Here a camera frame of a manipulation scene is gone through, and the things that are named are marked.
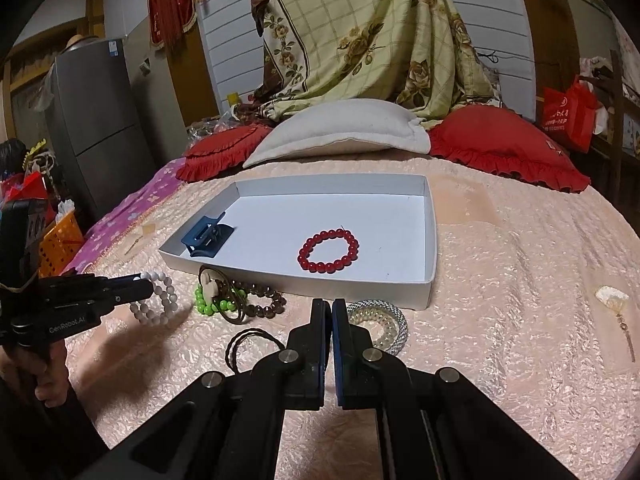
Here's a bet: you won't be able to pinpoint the cream pearl bracelet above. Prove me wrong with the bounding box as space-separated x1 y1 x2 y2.
350 310 396 351

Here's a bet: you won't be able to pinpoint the small yellow hairpin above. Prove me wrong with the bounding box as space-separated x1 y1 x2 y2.
124 224 157 256

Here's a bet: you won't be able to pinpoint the large red ruffled pillow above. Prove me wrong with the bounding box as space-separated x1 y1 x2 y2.
427 105 592 194

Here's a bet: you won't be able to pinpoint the silver woven hair tie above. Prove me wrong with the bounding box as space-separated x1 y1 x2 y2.
346 299 409 358

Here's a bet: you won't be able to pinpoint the white cardboard box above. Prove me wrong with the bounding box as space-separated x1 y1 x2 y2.
158 175 438 311

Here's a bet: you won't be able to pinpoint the small red ruffled pillow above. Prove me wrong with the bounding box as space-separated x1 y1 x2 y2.
175 122 275 182

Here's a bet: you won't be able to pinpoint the red bead bracelet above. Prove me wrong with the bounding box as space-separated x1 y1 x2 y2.
298 228 360 275

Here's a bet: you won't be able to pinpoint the wooden rack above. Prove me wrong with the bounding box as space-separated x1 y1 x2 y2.
590 50 640 211

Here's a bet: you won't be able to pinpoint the red shopping bag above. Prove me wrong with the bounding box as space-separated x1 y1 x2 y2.
539 75 601 153

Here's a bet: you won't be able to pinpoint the white pillow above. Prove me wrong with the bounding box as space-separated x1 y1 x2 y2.
242 99 432 169

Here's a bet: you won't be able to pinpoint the person's left hand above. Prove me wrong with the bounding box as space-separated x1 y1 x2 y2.
0 342 72 409

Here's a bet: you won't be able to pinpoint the purple floral sheet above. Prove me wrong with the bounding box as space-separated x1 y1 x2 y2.
60 157 186 276

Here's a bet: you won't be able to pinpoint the orange plastic basket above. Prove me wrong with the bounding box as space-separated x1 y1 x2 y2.
39 209 85 277

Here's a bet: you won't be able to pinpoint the blue hair claw clip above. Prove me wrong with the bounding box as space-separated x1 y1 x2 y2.
181 214 235 259

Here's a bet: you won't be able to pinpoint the straw hat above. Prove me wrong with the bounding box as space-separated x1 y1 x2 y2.
62 34 101 53

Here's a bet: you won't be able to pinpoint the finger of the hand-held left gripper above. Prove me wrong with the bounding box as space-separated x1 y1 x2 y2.
94 282 154 314
75 273 152 294

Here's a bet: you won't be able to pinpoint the brown bead bracelet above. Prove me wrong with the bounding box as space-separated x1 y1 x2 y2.
227 282 287 320

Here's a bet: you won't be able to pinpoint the green bead bracelet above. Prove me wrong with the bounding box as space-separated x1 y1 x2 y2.
194 282 241 317

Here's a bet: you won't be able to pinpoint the dark braided hair tie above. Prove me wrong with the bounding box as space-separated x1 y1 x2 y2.
225 327 287 376

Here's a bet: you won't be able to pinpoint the red tasselled hanging decoration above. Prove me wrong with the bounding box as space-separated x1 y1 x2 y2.
141 0 198 53

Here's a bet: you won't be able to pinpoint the floral checked blanket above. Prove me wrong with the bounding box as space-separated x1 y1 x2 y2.
250 0 503 121

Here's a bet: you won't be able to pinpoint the pink quilted bedspread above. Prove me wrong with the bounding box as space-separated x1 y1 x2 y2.
65 152 640 480

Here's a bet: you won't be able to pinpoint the grey refrigerator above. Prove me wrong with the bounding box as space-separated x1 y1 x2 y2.
44 37 156 226

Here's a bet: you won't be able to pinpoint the clear plastic bags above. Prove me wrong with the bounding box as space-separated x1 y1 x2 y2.
187 110 236 143

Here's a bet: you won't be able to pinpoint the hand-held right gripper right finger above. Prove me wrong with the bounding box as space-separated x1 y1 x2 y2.
332 298 581 480

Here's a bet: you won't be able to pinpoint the white slatted headboard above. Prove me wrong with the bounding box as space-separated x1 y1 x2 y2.
197 0 536 116

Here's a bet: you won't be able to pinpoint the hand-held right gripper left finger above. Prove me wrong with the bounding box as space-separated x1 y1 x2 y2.
102 298 333 480

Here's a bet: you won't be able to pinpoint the cream fan tassel hairpin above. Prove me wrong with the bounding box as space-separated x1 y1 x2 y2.
594 286 637 363

